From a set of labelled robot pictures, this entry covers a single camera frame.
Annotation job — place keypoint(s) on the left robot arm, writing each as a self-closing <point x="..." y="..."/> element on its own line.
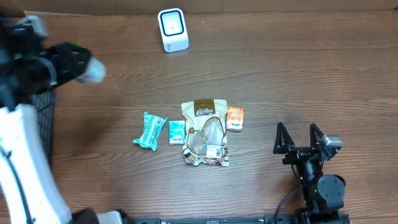
<point x="28" y="69"/>

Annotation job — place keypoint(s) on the grey plastic basket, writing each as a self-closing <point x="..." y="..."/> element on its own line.
<point x="45" y="105"/>

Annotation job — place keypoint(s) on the brown snack pouch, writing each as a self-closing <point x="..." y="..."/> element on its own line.
<point x="206" y="140"/>

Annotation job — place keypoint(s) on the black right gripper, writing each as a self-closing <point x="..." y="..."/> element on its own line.
<point x="297" y="154"/>

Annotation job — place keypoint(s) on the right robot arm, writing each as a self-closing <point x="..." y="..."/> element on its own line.
<point x="322" y="194"/>

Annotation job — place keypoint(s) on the teal tissue pack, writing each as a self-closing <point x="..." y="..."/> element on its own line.
<point x="177" y="132"/>

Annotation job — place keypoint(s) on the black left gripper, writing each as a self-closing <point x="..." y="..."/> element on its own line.
<point x="59" y="55"/>

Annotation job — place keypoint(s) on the orange tissue pack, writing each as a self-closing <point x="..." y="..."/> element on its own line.
<point x="235" y="118"/>

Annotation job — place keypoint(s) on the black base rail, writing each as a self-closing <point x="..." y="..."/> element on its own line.
<point x="266" y="219"/>

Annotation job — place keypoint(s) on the green capped bottle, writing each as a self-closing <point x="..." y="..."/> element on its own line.
<point x="95" y="72"/>

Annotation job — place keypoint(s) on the white barcode scanner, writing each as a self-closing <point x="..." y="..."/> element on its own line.
<point x="173" y="30"/>

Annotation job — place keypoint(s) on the teal snack bar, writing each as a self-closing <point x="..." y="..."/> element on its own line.
<point x="152" y="129"/>

